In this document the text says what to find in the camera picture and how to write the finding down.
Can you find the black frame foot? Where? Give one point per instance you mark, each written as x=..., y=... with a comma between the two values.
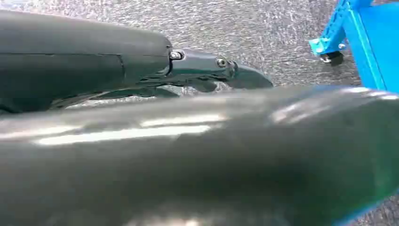
x=334, y=58

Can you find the blue metal frame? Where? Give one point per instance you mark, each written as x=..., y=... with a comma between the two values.
x=374, y=37

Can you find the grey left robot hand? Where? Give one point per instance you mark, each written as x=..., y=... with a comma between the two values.
x=187, y=162

